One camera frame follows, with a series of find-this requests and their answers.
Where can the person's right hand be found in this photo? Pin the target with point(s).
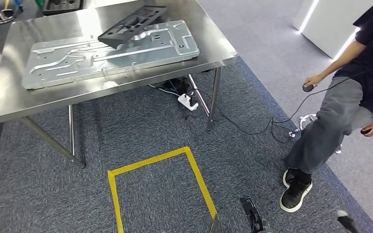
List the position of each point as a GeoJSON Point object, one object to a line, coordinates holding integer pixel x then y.
{"type": "Point", "coordinates": [312, 80]}

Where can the black round controller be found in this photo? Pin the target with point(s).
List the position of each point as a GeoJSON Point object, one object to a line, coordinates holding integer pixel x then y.
{"type": "Point", "coordinates": [308, 88]}
{"type": "Point", "coordinates": [366, 131]}

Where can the black plastic bracket part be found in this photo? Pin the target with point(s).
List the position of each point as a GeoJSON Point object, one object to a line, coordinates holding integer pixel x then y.
{"type": "Point", "coordinates": [125, 29]}

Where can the person's right forearm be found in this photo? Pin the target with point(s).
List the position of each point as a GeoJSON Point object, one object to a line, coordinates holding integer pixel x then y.
{"type": "Point", "coordinates": [341, 61]}

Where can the stainless steel workbench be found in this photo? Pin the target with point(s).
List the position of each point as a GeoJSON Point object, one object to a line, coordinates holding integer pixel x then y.
{"type": "Point", "coordinates": [109, 83]}

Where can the person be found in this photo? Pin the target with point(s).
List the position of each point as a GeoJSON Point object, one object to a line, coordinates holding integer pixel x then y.
{"type": "Point", "coordinates": [334, 112]}

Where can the chrome stool base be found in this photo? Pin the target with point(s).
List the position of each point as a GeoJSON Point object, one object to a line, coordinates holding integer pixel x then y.
{"type": "Point", "coordinates": [307, 120]}

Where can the white lit partition block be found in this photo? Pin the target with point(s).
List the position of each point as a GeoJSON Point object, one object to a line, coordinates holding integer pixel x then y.
{"type": "Point", "coordinates": [328, 25]}

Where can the black object with white tip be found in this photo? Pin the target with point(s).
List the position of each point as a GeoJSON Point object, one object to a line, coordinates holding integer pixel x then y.
{"type": "Point", "coordinates": [349, 223]}

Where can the white power strip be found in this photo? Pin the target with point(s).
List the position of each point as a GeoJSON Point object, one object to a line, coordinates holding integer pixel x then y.
{"type": "Point", "coordinates": [186, 102]}

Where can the yellow floor tape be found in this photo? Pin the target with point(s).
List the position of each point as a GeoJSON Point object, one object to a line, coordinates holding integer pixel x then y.
{"type": "Point", "coordinates": [202, 186]}

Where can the light grey table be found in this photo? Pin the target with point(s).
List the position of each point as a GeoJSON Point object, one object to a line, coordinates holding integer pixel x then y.
{"type": "Point", "coordinates": [109, 2]}

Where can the stamped sheet metal panel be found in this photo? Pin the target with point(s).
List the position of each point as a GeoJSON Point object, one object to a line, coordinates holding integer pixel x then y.
{"type": "Point", "coordinates": [77, 64]}

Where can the black foam-lined case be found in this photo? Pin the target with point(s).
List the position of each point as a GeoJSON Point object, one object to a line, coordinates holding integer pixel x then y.
{"type": "Point", "coordinates": [62, 6]}

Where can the green plastic crate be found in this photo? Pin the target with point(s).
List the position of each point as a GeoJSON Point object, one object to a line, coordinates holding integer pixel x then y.
{"type": "Point", "coordinates": [39, 3]}

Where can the chrome round base stand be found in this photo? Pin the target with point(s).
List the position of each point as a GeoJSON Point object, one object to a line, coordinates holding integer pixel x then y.
{"type": "Point", "coordinates": [3, 16]}

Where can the blue trolley frame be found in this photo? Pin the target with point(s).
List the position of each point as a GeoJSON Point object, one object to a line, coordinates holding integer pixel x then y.
{"type": "Point", "coordinates": [18, 4]}

